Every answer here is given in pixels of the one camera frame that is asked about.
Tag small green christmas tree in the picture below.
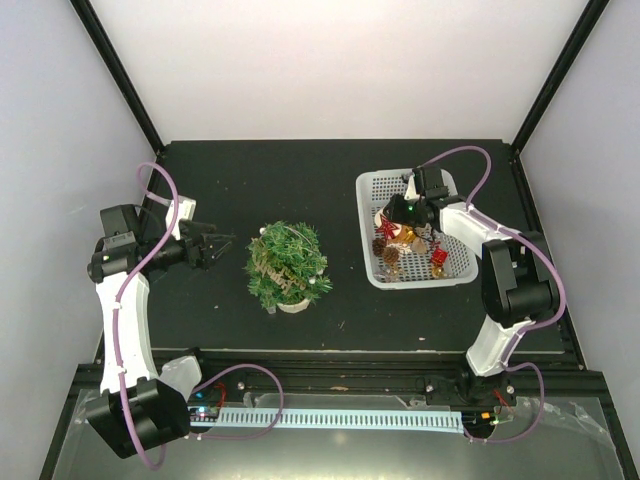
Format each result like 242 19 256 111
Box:
244 221 335 311

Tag red star tree topper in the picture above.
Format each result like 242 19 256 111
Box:
375 215 402 241

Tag gold gift box ornament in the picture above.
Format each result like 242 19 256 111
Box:
397 226 416 244

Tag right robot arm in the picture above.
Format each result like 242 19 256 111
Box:
375 167 566 403

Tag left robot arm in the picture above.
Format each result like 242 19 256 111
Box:
87 197 234 459

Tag white tree pot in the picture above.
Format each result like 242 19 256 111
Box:
277 298 311 314

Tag brown pine cone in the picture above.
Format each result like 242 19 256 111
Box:
371 238 387 257
381 246 400 266

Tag white round foam ornament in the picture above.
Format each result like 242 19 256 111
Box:
374 208 392 228

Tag white perforated plastic basket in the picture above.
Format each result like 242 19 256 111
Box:
356 168 479 290

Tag burlap bow ornament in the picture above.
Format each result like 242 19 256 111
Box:
411 225 433 254

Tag red gift box ornament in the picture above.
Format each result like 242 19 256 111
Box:
430 247 448 267

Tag gold bell ornament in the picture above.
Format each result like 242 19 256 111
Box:
431 266 447 279

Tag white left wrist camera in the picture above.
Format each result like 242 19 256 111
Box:
165 196 197 240

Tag light blue cable duct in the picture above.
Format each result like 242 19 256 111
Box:
189 406 464 434

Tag black frame post left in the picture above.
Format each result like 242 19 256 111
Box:
70 0 165 155

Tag black frame post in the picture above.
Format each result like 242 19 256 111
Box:
511 0 610 155
70 0 165 155

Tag black frame post right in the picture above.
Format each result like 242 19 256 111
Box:
511 0 610 155

